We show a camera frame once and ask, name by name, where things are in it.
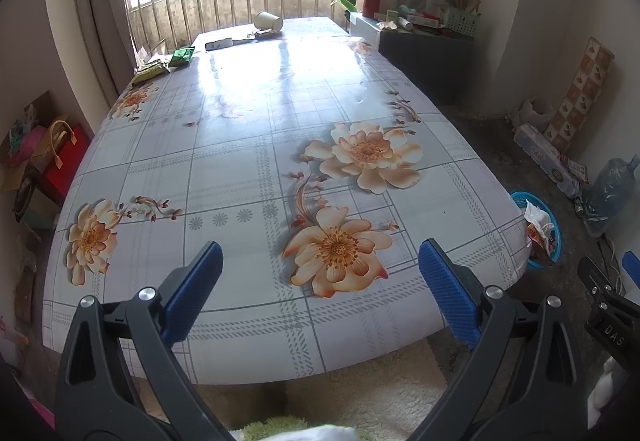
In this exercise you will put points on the white paper cup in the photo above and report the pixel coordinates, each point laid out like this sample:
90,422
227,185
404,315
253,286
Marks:
269,21

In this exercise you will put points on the floral tablecloth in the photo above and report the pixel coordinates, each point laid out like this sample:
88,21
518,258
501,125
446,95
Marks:
250,171

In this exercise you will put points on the blue plastic basket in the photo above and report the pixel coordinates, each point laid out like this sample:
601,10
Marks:
522,196

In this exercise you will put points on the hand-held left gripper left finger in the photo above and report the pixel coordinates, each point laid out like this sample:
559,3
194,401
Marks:
195,286

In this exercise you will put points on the green perforated basket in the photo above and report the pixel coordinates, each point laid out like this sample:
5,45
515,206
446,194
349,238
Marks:
462,21

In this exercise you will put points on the white printed carton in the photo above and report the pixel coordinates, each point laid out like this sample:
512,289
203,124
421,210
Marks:
542,153

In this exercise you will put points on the red canister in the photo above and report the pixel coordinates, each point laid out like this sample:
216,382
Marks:
371,1

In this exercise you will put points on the tan gift bag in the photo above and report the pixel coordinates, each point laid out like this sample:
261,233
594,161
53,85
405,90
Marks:
42,156

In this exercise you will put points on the shiny green packet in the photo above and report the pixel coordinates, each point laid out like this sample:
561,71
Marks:
182,57

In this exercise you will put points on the small black white box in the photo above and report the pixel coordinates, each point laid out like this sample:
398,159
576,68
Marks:
219,44

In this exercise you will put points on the white plastic bag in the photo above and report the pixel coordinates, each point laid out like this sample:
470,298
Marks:
532,113

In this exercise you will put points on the brown cardboard box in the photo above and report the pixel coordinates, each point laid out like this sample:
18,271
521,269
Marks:
39,106

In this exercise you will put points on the pink bag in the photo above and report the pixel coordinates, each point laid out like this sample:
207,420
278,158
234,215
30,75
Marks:
22,143

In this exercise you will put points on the patterned tall box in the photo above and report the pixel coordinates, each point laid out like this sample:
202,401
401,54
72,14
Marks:
580,91

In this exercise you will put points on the pale green packet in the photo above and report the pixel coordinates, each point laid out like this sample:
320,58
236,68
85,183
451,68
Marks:
152,72

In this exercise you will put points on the person's right hand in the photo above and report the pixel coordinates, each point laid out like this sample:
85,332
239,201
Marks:
607,386

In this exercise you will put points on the crumpled white wrapper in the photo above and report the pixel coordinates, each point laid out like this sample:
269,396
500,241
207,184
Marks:
537,218

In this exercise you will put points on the red gift bag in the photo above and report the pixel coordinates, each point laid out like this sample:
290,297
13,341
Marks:
65,171

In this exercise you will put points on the grey cabinet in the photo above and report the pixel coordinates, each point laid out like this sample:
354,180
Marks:
425,66

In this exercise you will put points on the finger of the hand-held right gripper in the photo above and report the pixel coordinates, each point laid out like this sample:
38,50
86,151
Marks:
632,268
595,286

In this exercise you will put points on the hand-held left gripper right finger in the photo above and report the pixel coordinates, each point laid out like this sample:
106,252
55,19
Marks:
450,291

